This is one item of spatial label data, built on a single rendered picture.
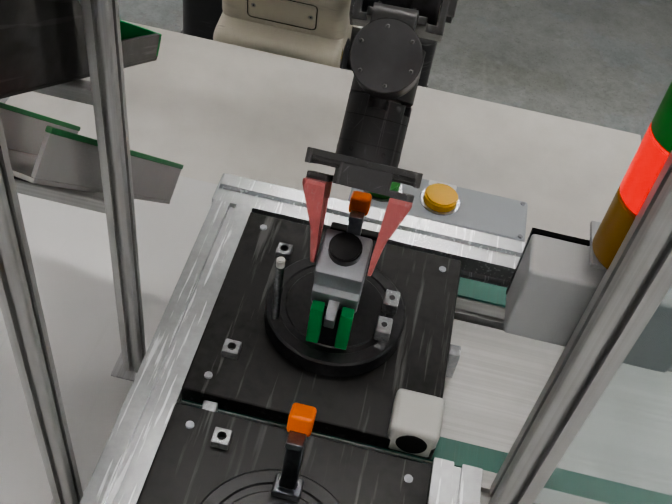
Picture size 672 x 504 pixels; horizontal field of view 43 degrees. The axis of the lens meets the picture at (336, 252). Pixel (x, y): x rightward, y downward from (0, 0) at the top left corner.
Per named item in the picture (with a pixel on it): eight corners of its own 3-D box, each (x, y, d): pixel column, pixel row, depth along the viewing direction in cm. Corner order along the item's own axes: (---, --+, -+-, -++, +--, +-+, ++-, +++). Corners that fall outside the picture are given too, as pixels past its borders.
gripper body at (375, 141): (418, 195, 73) (439, 109, 73) (302, 167, 74) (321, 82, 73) (416, 193, 80) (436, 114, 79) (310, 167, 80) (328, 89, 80)
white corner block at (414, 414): (391, 408, 83) (398, 385, 80) (437, 419, 83) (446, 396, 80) (383, 450, 80) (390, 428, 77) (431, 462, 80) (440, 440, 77)
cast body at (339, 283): (326, 244, 84) (330, 210, 78) (370, 255, 84) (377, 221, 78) (305, 322, 80) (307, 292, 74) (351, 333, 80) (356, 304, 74)
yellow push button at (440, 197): (424, 191, 104) (427, 179, 102) (456, 198, 104) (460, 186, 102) (419, 213, 101) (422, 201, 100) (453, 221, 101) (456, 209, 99)
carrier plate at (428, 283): (249, 223, 97) (250, 210, 96) (458, 272, 96) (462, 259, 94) (181, 399, 81) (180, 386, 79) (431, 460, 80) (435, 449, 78)
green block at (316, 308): (308, 331, 83) (313, 298, 79) (320, 334, 83) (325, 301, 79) (305, 341, 82) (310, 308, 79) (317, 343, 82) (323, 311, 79)
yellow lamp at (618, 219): (591, 219, 58) (617, 165, 55) (664, 235, 58) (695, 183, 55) (591, 272, 55) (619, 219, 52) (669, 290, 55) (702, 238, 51)
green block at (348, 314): (336, 338, 83) (342, 305, 79) (348, 340, 83) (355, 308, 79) (333, 347, 82) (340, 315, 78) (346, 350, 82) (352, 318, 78)
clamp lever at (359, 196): (339, 255, 89) (353, 188, 86) (358, 260, 89) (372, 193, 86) (334, 271, 86) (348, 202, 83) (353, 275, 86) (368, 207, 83)
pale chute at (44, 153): (63, 164, 95) (76, 125, 95) (170, 204, 93) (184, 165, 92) (-113, 127, 67) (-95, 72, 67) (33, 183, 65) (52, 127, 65)
